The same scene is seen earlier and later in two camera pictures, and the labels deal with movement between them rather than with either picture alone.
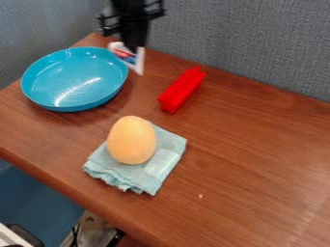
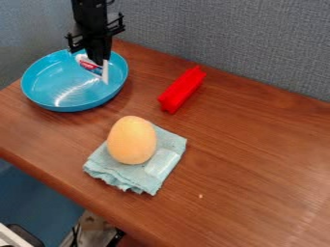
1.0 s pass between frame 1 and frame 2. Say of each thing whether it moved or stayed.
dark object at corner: stayed
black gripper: moved
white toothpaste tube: moved
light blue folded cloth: stayed
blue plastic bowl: stayed
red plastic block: stayed
